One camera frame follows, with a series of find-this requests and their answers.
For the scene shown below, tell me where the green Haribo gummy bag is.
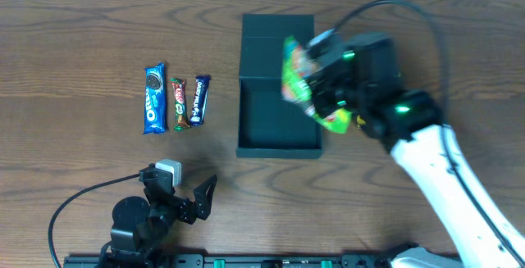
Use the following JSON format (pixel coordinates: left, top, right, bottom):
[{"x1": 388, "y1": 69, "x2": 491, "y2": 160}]
[{"x1": 281, "y1": 36, "x2": 352, "y2": 134}]

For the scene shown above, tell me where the blue Oreo cookie pack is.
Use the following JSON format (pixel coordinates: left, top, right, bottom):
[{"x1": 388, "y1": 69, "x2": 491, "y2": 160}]
[{"x1": 144, "y1": 62, "x2": 167, "y2": 134}]

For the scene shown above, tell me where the yellow Hacks candy bag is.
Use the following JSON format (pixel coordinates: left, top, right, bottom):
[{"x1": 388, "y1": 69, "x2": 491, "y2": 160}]
[{"x1": 355, "y1": 115, "x2": 366, "y2": 129}]

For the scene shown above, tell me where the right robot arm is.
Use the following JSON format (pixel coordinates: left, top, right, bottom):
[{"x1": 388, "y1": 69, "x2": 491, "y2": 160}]
[{"x1": 306, "y1": 31, "x2": 524, "y2": 267}]

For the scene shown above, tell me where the green red KitKat Milo bar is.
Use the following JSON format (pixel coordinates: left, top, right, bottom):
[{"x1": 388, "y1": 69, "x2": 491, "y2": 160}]
[{"x1": 171, "y1": 78, "x2": 190, "y2": 131}]

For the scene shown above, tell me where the dark green open box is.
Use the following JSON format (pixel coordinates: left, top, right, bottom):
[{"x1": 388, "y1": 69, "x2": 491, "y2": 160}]
[{"x1": 235, "y1": 14, "x2": 323, "y2": 159}]

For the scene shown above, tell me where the blue Dairy Milk bar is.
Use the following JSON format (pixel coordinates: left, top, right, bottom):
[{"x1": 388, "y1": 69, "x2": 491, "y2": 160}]
[{"x1": 189, "y1": 75, "x2": 211, "y2": 126}]

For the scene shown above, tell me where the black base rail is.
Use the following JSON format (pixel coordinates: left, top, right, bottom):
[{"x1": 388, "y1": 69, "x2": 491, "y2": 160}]
[{"x1": 63, "y1": 254, "x2": 392, "y2": 268}]

